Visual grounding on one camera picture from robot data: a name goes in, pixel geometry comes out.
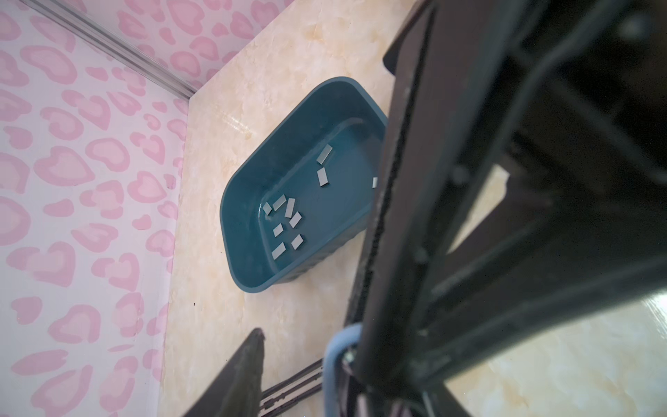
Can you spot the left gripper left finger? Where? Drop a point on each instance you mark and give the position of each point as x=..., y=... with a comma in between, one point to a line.
x=237, y=390

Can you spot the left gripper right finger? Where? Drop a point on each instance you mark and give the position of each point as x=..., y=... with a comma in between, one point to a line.
x=522, y=185

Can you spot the black stapler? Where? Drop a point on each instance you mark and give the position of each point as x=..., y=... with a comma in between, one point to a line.
x=287, y=394

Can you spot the staple strip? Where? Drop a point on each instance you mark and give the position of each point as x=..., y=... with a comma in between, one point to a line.
x=323, y=156
x=322, y=177
x=290, y=208
x=278, y=251

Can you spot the teal plastic tray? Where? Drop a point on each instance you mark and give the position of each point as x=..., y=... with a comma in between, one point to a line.
x=338, y=112

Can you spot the aluminium frame strut left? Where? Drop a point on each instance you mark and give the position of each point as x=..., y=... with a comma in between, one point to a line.
x=76, y=22

